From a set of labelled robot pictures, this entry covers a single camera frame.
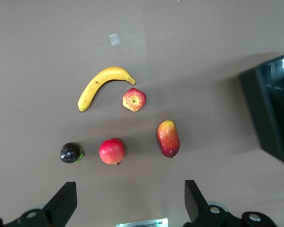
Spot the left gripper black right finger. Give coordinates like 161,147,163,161
182,180,229,227

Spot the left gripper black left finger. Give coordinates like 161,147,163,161
3,181,78,227

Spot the black plastic box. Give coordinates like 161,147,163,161
239,51,284,168

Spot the red yellow apple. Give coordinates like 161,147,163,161
122,87,147,112

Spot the yellow banana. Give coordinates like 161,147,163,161
77,66,136,113

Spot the dark purple eggplant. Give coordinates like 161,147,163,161
59,142,85,164

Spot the red pomegranate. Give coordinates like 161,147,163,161
99,138,125,166

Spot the red yellow mango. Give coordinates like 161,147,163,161
157,120,180,158

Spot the small clear tape piece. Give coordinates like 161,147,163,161
109,34,120,46

